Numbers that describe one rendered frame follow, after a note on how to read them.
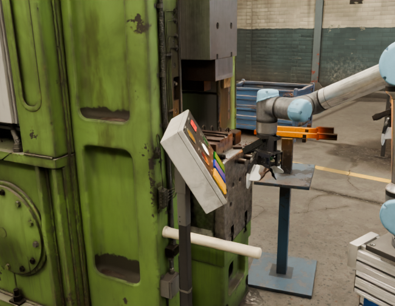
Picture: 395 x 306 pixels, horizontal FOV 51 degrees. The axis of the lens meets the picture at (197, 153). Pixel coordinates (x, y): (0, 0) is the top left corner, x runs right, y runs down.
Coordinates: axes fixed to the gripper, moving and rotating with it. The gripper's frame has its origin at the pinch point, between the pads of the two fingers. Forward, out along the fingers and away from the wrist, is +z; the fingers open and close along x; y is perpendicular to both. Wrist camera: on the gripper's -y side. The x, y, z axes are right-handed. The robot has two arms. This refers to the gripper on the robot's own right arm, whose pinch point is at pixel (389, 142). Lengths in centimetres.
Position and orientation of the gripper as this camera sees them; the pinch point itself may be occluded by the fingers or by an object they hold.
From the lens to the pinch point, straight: 227.8
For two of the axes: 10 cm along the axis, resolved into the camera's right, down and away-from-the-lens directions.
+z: 0.2, 9.6, 2.9
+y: 6.0, 2.2, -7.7
